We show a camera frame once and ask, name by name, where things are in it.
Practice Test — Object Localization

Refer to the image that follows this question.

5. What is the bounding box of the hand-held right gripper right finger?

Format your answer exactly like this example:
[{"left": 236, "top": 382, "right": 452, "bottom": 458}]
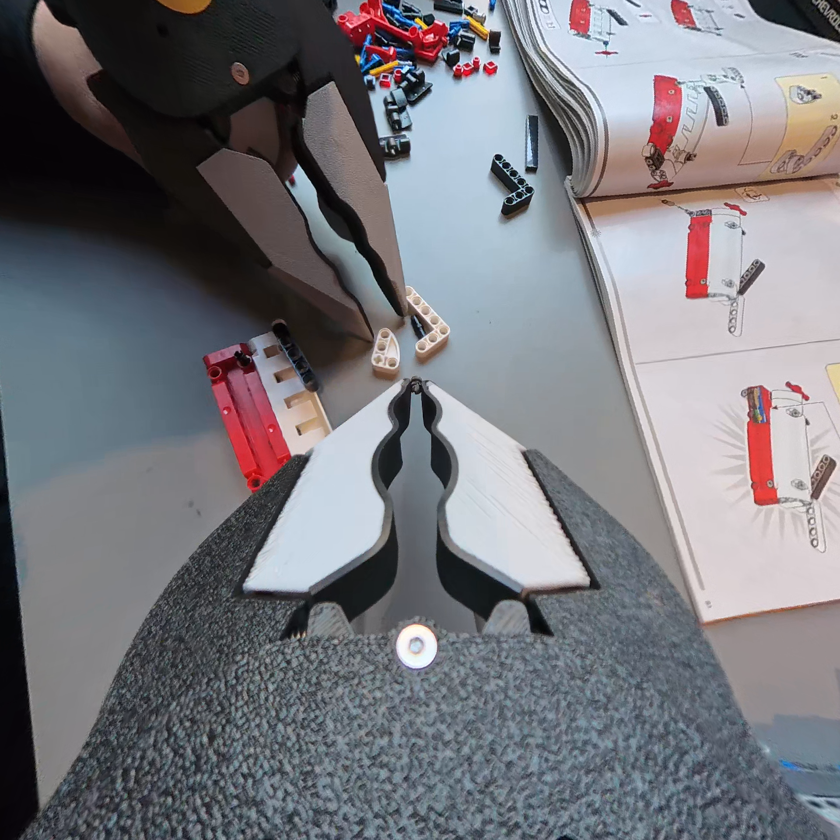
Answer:
[{"left": 422, "top": 381, "right": 599, "bottom": 621}]

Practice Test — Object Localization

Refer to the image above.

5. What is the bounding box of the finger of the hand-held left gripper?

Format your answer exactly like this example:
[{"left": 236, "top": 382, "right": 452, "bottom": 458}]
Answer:
[
  {"left": 297, "top": 80, "right": 410, "bottom": 319},
  {"left": 196, "top": 146, "right": 376, "bottom": 343}
]

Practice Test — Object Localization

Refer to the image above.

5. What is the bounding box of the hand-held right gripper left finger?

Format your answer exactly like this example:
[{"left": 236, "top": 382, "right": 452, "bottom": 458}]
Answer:
[{"left": 241, "top": 379, "right": 414, "bottom": 619}]

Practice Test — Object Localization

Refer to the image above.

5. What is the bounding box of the red and white brick panel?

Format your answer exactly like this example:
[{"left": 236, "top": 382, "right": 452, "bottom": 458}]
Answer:
[{"left": 201, "top": 331, "right": 333, "bottom": 494}]

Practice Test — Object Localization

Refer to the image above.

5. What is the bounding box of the pile of brick pieces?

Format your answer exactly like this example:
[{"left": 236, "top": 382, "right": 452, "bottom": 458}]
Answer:
[{"left": 333, "top": 0, "right": 540, "bottom": 219}]

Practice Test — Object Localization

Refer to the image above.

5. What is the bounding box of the black straight five-hole beam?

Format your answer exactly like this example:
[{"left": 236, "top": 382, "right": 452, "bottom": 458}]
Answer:
[{"left": 272, "top": 319, "right": 321, "bottom": 393}]

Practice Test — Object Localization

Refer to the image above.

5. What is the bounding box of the white perforated brick plate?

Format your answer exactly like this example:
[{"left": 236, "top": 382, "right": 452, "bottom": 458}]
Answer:
[{"left": 371, "top": 327, "right": 402, "bottom": 380}]

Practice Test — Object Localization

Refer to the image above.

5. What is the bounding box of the white angled brick beam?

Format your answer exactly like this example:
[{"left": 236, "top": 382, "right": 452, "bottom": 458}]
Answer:
[{"left": 404, "top": 285, "right": 452, "bottom": 361}]

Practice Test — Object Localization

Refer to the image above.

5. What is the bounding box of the toy brick race car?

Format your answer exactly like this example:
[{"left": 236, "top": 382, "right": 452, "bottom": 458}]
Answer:
[{"left": 751, "top": 718, "right": 840, "bottom": 831}]

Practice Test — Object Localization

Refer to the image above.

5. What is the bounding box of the grey desk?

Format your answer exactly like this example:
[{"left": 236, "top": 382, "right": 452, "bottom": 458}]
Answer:
[{"left": 0, "top": 0, "right": 840, "bottom": 808}]

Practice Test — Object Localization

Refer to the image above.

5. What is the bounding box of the person's left hand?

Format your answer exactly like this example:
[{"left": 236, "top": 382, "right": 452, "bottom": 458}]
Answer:
[{"left": 31, "top": 0, "right": 143, "bottom": 160}]

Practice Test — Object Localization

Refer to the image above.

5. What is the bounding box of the open instruction booklet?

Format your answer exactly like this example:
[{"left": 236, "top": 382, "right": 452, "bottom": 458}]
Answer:
[{"left": 500, "top": 0, "right": 840, "bottom": 626}]

